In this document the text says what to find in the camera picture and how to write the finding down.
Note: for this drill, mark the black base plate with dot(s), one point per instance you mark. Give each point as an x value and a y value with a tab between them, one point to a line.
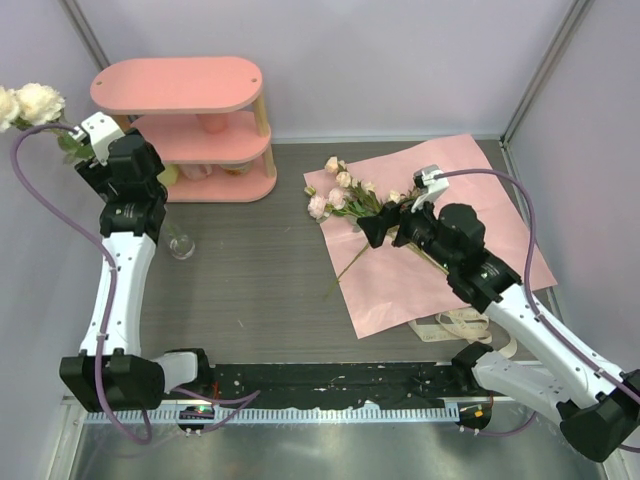
338	386

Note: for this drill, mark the yellow green cup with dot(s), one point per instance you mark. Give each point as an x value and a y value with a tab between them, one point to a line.
169	175

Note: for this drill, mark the purple pink wrapping paper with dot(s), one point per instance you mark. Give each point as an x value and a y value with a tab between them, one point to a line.
388	287

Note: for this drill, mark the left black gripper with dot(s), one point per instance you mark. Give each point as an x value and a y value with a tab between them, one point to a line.
99	177

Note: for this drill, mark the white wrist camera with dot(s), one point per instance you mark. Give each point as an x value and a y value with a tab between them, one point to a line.
431	184
94	136

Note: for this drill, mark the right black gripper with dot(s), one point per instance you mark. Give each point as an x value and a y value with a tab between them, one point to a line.
391	215

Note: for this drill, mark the pink three-tier shelf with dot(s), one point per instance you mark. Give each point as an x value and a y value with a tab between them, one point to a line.
163	96

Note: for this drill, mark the pink cup on shelf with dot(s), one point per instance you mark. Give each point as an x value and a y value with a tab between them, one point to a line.
214	123

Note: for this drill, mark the orange patterned bowl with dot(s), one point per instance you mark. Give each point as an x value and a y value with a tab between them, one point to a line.
237	169

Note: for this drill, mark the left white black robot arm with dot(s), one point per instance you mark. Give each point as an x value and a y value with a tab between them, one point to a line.
109	371

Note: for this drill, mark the aluminium frame rail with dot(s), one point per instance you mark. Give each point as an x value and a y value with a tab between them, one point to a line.
188	408

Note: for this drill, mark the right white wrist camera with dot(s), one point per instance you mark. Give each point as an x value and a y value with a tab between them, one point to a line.
431	184

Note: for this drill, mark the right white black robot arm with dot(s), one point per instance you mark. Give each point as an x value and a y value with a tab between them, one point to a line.
594	402

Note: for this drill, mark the clear glass vase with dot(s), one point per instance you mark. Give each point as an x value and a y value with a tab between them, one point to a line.
180	244

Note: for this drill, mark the pink flower bouquet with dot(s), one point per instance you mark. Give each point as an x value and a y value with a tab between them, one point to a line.
351	199

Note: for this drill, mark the pink mug on shelf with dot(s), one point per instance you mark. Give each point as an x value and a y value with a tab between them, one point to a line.
196	172

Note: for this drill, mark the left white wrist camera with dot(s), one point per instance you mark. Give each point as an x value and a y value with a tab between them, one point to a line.
94	136

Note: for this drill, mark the cream printed ribbon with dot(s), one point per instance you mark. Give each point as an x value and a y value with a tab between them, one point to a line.
460	324

